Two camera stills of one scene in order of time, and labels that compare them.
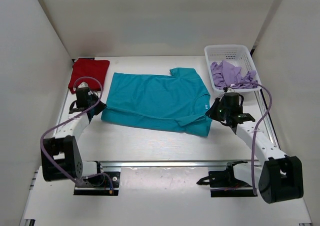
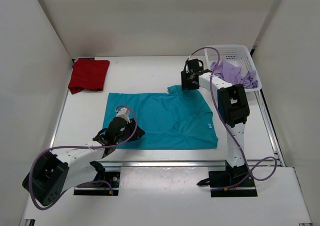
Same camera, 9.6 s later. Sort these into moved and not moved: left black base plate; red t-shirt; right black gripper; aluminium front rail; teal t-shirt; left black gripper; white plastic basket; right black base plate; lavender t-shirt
Moved: right black gripper; left black gripper; teal t-shirt
Not moved: right black base plate; red t-shirt; lavender t-shirt; left black base plate; aluminium front rail; white plastic basket
